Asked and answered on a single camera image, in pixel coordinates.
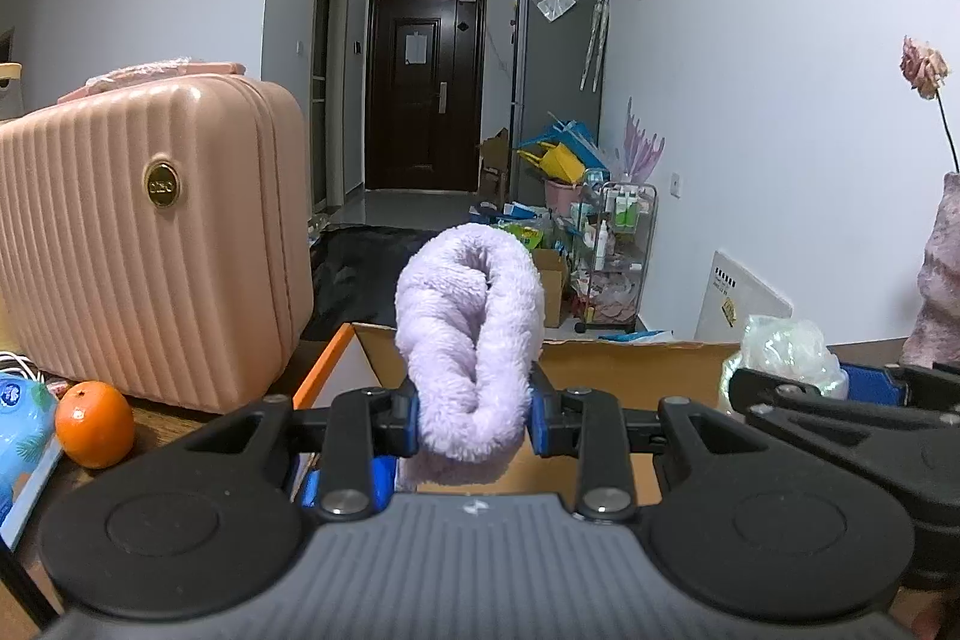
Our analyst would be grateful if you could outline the dark brown entrance door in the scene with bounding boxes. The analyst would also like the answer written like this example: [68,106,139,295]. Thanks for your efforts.
[364,0,487,193]

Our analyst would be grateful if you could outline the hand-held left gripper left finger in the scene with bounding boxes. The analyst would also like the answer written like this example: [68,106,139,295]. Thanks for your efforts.
[184,377,421,522]

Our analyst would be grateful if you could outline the pink ribbed suitcase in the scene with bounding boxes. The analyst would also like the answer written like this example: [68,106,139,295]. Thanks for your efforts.
[0,74,316,416]

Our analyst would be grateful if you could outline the bunch of dried roses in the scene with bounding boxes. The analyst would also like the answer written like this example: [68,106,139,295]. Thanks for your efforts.
[900,0,960,172]

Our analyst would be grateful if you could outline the white folded umbrella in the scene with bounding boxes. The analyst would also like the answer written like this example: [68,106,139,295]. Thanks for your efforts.
[594,0,611,94]
[580,0,601,92]

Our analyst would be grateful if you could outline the blue tissue pack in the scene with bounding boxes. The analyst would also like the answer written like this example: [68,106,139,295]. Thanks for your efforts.
[0,374,67,551]

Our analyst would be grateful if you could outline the pink bucket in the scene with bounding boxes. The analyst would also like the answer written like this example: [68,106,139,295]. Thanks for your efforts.
[544,179,586,218]

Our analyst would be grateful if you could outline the clear plastic bag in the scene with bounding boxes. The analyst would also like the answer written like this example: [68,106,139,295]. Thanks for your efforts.
[721,315,851,412]

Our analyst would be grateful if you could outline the wire rolling cart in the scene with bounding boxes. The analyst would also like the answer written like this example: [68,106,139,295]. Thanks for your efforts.
[566,182,659,335]

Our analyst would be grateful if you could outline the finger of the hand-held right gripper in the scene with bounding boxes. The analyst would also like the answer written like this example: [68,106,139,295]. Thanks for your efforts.
[729,367,960,483]
[841,364,960,414]

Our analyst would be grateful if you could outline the pink flat pouch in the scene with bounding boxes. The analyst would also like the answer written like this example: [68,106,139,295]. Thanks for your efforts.
[58,56,248,103]

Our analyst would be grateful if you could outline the lilac towel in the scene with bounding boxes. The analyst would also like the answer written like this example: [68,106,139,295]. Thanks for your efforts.
[395,224,545,483]

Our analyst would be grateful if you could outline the cardboard box with orange edge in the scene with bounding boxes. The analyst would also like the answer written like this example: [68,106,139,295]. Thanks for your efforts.
[292,321,743,513]

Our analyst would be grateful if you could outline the open brown carton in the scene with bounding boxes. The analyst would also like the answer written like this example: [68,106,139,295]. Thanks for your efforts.
[478,128,512,211]

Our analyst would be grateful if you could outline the dark floor mat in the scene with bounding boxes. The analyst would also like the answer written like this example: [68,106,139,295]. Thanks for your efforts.
[300,225,443,341]

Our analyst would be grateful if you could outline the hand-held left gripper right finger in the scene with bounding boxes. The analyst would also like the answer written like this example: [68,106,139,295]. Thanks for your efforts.
[529,364,758,522]

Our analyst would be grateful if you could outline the grey refrigerator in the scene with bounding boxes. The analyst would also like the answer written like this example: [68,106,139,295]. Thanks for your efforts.
[508,0,610,206]

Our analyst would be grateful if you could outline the orange fruit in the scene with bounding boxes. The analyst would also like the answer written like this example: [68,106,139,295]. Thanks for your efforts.
[55,381,137,468]

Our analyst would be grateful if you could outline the small open cardboard carton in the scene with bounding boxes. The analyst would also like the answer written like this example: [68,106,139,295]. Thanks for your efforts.
[529,248,572,328]

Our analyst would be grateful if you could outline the white charger with cable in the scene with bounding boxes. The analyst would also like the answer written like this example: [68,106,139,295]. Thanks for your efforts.
[0,351,47,384]

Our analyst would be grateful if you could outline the yellow thermos bottle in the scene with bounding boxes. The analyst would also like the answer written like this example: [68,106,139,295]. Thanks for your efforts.
[0,61,23,120]

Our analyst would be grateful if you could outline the white flat board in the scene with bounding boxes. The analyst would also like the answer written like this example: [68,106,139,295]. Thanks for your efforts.
[694,248,794,345]

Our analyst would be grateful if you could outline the interior door frame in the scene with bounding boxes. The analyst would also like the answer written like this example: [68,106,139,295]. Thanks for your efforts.
[310,0,352,214]

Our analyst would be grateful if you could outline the mauve textured vase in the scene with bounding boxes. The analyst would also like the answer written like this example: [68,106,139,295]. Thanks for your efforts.
[900,171,960,371]

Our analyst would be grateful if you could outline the pile of colourful packets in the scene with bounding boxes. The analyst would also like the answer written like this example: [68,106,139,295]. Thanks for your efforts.
[471,201,572,253]

